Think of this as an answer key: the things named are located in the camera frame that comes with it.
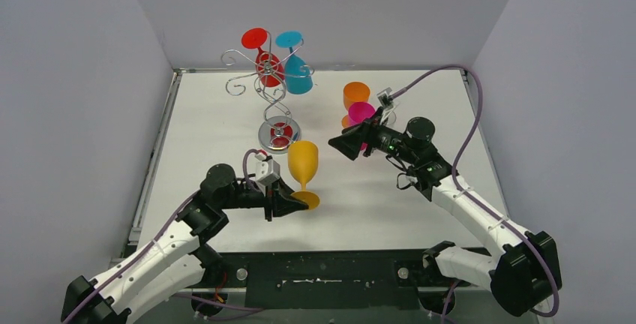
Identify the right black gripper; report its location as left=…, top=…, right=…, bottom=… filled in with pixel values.
left=331, top=107, right=419, bottom=165

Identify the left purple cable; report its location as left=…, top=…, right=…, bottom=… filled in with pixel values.
left=61, top=148, right=264, bottom=324

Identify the orange wine glass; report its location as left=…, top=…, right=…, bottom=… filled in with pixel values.
left=341, top=82, right=371, bottom=128

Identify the red wine glass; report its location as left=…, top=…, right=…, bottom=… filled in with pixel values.
left=241, top=28, right=284, bottom=88

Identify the yellow wine glass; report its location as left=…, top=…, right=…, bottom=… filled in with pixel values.
left=287, top=140, right=320, bottom=210

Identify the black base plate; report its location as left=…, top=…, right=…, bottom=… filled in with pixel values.
left=177, top=249, right=453, bottom=310

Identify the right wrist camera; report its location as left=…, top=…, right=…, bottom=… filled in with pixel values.
left=376, top=88, right=396, bottom=121

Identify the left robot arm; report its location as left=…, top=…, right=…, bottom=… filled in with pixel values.
left=61, top=163, right=310, bottom=323

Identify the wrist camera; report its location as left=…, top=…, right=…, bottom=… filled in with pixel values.
left=254, top=151, right=281, bottom=190
left=376, top=88, right=396, bottom=121

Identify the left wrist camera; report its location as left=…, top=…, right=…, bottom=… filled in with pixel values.
left=254, top=151, right=281, bottom=190

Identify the clear patterned wine glass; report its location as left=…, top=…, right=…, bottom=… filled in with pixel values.
left=381, top=108, right=397, bottom=128

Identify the chrome wine glass rack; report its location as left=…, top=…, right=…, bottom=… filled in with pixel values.
left=221, top=30, right=302, bottom=155

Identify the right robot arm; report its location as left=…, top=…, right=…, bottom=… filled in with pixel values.
left=328, top=117, right=563, bottom=317

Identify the magenta wine glass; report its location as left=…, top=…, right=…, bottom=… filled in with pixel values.
left=347, top=102, right=376, bottom=127

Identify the blue wine glass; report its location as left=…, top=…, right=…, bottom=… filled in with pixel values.
left=275, top=31, right=314, bottom=95

